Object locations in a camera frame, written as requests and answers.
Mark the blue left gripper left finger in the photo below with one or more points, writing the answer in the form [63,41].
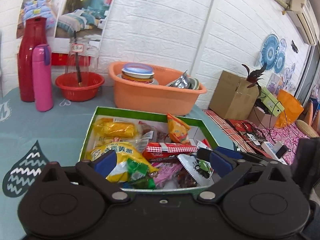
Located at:
[105,163]

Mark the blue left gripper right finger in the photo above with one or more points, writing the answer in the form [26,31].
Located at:
[221,164]

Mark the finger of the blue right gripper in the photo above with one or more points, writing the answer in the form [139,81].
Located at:
[204,154]
[227,152]

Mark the white cartoon snack bag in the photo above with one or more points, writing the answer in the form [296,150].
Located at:
[200,170]

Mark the large yellow snack bag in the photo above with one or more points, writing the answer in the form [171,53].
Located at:
[125,151]

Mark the orange leaf pattern snack bag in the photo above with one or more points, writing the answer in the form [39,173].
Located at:
[178,130]

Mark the small green snack packet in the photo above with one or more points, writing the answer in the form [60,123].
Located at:
[138,176]

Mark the orange yellow snack pack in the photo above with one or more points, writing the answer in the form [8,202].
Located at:
[107,127]

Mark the red checkered snack bag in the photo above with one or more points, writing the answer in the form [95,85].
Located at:
[166,152]

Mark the green cardboard box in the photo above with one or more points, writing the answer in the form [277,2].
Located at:
[171,176]

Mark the white power strip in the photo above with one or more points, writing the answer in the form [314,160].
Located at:
[276,151]

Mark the small open cardboard box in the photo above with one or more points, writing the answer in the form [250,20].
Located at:
[260,119]

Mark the brown cardboard box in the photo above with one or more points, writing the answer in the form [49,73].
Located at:
[233,97]

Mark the green small carton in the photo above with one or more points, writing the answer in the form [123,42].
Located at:
[271,102]

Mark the metal bowl in basin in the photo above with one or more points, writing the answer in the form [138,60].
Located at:
[185,82]

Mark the orange plastic bag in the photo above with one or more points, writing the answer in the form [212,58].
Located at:
[292,109]

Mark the dark red potted plant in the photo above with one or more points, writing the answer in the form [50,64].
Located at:
[254,76]

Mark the red plastic basket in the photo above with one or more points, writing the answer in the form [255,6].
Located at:
[76,91]

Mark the orange plastic basin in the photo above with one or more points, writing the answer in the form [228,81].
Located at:
[153,98]

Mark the blue lidded container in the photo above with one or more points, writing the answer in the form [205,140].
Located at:
[138,72]

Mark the pink thermos bottle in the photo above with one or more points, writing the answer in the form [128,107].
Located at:
[42,77]

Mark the red thermos jug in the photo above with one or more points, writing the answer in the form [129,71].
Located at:
[34,35]

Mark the white air conditioner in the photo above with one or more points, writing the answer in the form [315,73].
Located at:
[304,18]

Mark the blue round wall decoration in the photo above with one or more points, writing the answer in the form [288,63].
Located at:
[272,54]

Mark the bedding wall poster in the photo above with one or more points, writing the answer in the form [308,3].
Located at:
[65,19]

